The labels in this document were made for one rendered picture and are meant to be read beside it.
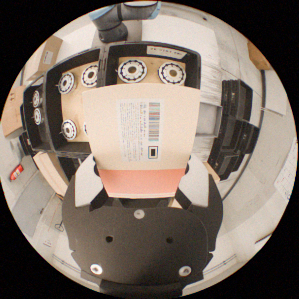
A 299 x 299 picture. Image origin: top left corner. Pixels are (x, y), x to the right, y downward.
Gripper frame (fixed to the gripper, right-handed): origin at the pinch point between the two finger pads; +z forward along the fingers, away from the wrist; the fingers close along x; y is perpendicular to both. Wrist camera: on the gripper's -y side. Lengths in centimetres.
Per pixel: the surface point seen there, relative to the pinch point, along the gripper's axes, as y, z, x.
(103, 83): -12.7, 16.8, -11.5
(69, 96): -13.6, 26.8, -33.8
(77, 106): -7.6, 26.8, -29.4
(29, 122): -9, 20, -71
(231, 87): -34, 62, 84
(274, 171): 66, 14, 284
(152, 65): -21.3, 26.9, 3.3
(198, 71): -18.7, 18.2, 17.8
